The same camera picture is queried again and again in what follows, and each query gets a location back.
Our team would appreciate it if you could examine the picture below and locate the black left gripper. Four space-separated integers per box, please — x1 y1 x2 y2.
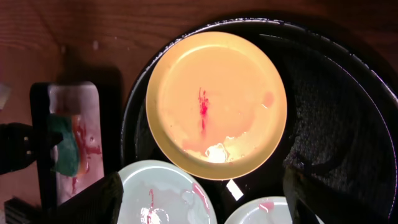
1 123 63 175

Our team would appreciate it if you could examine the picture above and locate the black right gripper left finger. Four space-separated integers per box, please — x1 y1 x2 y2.
46 172 124 224

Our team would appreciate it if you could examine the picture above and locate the yellow plate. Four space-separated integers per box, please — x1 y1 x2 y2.
146 32 287 180

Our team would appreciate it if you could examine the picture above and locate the rectangular black soapy water tray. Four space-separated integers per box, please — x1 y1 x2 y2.
30 82 104 211

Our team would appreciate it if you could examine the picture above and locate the pale green plate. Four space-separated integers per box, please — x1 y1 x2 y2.
118 160 217 224
223 195 326 224

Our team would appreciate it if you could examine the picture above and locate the green yellow sponge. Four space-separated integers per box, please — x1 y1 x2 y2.
47 114 80 177

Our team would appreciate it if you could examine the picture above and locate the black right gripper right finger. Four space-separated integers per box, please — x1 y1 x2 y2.
283 166 388 223

